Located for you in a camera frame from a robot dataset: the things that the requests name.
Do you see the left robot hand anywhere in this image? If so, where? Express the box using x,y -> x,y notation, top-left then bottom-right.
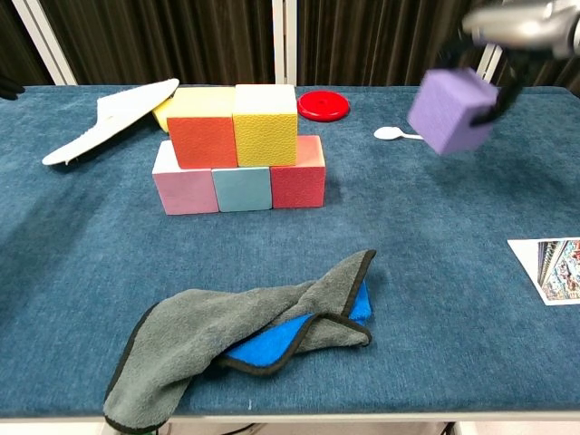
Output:
0,74 -> 26,101

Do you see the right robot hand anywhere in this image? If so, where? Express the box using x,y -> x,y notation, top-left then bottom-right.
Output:
441,0 -> 571,128

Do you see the purple foam cube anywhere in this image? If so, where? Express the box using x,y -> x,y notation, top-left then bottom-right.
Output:
406,67 -> 500,157

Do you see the orange foam cube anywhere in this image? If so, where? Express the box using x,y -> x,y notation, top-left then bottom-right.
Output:
166,86 -> 239,170

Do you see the yellow foam cube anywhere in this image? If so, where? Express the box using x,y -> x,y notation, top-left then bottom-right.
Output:
231,83 -> 299,168

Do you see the black curtain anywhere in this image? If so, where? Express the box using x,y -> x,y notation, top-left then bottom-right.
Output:
491,44 -> 580,99
40,0 -> 276,86
0,0 -> 55,87
296,0 -> 490,87

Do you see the white plastic knife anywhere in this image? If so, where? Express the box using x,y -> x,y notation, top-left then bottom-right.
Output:
41,78 -> 181,167

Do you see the yellow sponge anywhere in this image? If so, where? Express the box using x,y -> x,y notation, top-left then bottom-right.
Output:
151,97 -> 176,134

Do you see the white plastic spoon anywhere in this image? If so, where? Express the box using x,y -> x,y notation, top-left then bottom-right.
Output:
372,126 -> 425,142

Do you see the pink foam cube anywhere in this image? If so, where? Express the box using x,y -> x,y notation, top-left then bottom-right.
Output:
151,139 -> 220,217

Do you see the red round disc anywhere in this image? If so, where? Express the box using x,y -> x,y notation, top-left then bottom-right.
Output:
295,90 -> 352,122

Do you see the printed photo card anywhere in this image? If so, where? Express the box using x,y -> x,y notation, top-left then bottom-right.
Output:
507,237 -> 580,307

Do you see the light blue foam cube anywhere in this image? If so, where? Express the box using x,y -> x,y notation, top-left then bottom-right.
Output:
211,166 -> 274,213

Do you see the red foam cube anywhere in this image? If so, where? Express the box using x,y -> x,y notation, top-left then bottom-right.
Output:
269,134 -> 327,209

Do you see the grey and blue cloth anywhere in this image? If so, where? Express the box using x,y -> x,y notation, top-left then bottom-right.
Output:
102,248 -> 378,434

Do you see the blue felt table cover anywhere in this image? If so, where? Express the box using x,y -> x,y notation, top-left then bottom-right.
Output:
0,84 -> 580,418

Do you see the white frame post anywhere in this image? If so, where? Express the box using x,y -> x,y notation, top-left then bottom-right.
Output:
271,0 -> 299,87
470,43 -> 507,87
11,0 -> 78,86

